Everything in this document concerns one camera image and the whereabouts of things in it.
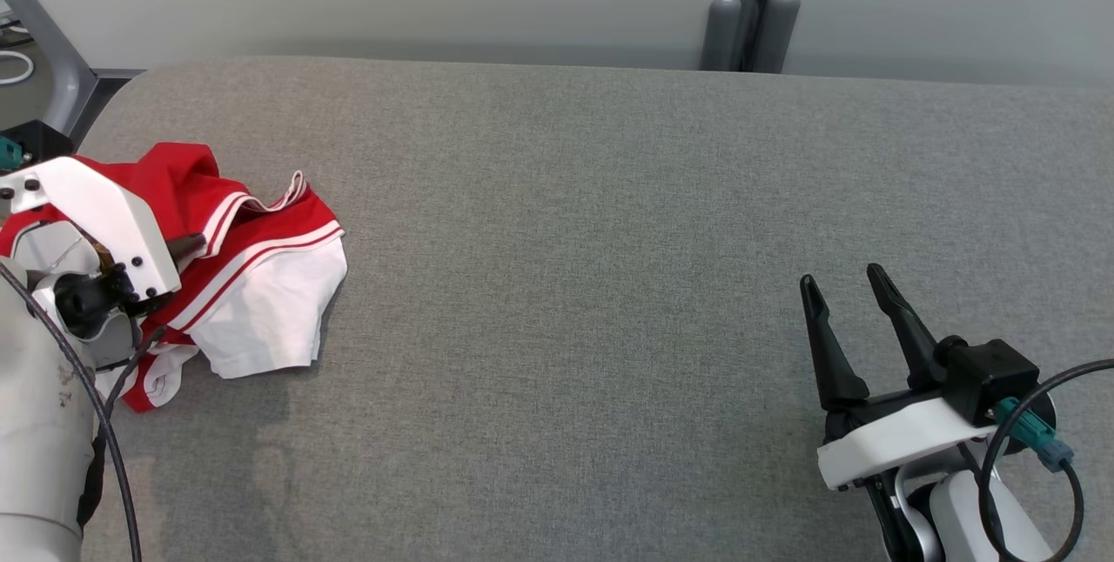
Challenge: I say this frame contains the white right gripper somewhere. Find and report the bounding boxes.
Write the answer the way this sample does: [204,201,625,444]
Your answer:
[799,264,997,491]

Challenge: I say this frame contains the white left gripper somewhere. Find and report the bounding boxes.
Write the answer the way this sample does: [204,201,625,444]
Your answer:
[0,156,207,300]

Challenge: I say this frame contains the red shorts with white trim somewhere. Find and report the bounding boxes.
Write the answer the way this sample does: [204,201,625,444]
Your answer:
[0,142,223,413]

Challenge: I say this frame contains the grey metal stand leg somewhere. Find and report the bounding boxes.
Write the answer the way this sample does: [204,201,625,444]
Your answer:
[0,0,101,145]

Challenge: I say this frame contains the teal right camera connector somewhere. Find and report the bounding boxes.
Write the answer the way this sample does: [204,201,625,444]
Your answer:
[992,397,1076,472]

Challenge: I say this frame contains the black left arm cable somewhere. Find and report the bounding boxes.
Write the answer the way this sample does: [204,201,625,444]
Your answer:
[0,262,168,562]

